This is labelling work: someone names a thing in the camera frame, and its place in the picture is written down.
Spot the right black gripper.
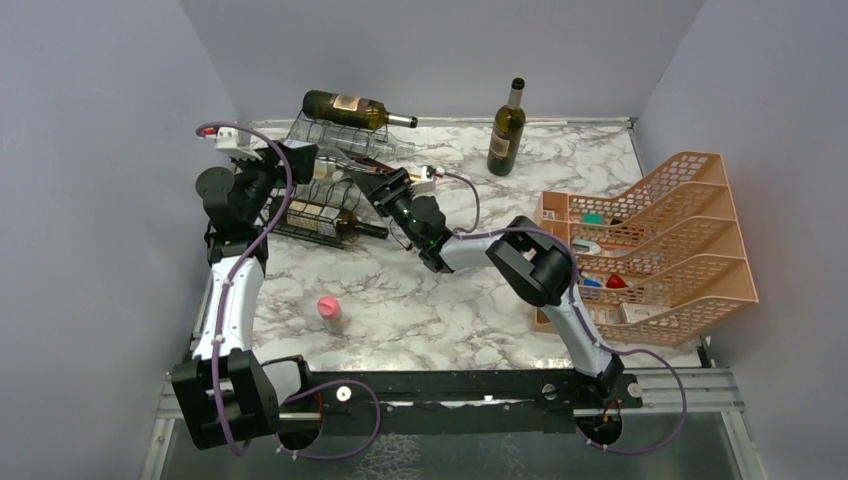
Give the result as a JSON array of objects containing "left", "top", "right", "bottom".
[{"left": 348, "top": 169, "right": 422, "bottom": 249}]

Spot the clear glass wine bottle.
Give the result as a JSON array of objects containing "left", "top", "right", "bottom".
[{"left": 312, "top": 157, "right": 363, "bottom": 184}]

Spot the dark green wine bottle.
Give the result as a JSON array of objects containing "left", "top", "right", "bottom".
[
  {"left": 301, "top": 90, "right": 418, "bottom": 130},
  {"left": 284, "top": 200, "right": 389, "bottom": 240}
]

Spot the green wine bottle tan label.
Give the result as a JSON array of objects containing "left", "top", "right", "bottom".
[{"left": 487, "top": 77, "right": 526, "bottom": 176}]

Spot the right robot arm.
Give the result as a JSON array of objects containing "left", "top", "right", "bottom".
[{"left": 352, "top": 169, "right": 623, "bottom": 407}]

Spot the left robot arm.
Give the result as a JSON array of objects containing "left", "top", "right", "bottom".
[{"left": 171, "top": 142, "right": 319, "bottom": 455}]

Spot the clear empty glass bottle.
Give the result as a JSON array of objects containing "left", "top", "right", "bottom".
[{"left": 308, "top": 125, "right": 416, "bottom": 160}]

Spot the amber bottle gold cap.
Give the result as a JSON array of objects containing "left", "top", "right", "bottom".
[{"left": 353, "top": 157, "right": 427, "bottom": 184}]

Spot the small pink capped bottle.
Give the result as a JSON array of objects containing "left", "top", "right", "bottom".
[{"left": 317, "top": 295, "right": 348, "bottom": 332}]

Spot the red triangular item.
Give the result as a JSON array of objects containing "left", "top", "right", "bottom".
[{"left": 605, "top": 274, "right": 628, "bottom": 289}]

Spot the orange plastic desk organizer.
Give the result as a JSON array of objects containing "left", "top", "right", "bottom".
[{"left": 534, "top": 151, "right": 759, "bottom": 346}]

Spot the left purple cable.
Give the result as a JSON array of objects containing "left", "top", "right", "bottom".
[{"left": 195, "top": 121, "right": 295, "bottom": 458}]

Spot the purple cable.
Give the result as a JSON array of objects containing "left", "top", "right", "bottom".
[
  {"left": 195, "top": 121, "right": 295, "bottom": 458},
  {"left": 440, "top": 170, "right": 690, "bottom": 458}
]

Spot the black wire wine rack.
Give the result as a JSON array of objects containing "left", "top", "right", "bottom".
[{"left": 273, "top": 113, "right": 363, "bottom": 249}]

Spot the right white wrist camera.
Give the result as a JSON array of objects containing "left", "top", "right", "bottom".
[{"left": 408, "top": 165, "right": 445, "bottom": 195}]

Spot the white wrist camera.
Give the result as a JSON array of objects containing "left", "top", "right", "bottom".
[
  {"left": 408, "top": 165, "right": 445, "bottom": 195},
  {"left": 201, "top": 127, "right": 267, "bottom": 161}
]

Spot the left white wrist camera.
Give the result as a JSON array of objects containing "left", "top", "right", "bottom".
[{"left": 201, "top": 127, "right": 267, "bottom": 161}]

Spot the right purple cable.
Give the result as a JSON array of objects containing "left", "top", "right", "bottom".
[{"left": 440, "top": 170, "right": 690, "bottom": 458}]

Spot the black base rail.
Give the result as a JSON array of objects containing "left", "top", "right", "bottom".
[{"left": 281, "top": 368, "right": 643, "bottom": 436}]

